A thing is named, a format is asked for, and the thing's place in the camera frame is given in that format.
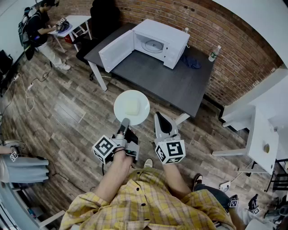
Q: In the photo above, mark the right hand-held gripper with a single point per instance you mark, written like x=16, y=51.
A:
x=172, y=150

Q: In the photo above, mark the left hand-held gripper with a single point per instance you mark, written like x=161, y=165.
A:
x=104, y=147

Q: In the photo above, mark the white round dish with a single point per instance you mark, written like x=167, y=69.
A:
x=132, y=105

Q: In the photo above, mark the white microwave appliance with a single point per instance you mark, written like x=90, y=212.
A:
x=157, y=36

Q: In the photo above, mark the person's right forearm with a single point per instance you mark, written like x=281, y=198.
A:
x=175, y=179

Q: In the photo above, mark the person's left forearm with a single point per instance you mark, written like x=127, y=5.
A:
x=117, y=175

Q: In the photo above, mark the pale food block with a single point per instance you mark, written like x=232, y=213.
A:
x=131, y=108

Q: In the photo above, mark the dark grey table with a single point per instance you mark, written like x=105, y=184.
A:
x=166, y=83

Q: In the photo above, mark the person's white shoe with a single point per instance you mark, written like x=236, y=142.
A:
x=148, y=163

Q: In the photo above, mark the person's dark shoe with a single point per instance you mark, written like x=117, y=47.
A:
x=197, y=180

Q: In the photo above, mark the blue crumpled cloth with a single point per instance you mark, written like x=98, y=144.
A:
x=191, y=61

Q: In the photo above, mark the yellow plaid shirt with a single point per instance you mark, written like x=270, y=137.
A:
x=144, y=202

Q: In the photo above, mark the clear bottle with dark label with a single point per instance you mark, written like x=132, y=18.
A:
x=213, y=55

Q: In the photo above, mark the person's dark trouser leg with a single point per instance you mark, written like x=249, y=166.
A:
x=213, y=194

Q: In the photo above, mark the white power adapter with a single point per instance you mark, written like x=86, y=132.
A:
x=225, y=186

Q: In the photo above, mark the small clear bottle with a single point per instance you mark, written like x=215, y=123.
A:
x=186, y=30

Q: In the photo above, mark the white desk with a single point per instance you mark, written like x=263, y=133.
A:
x=263, y=125

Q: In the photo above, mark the red box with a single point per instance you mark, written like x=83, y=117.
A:
x=68, y=38

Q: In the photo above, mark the small yellowish round object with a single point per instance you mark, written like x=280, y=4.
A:
x=266, y=148

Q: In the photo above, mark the black office chair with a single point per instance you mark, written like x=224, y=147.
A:
x=101, y=20

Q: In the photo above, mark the small white table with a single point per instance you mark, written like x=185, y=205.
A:
x=76, y=21

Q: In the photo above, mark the black metal stand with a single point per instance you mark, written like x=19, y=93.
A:
x=277, y=175

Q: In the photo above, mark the white furniture frame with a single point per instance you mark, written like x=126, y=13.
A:
x=20, y=209

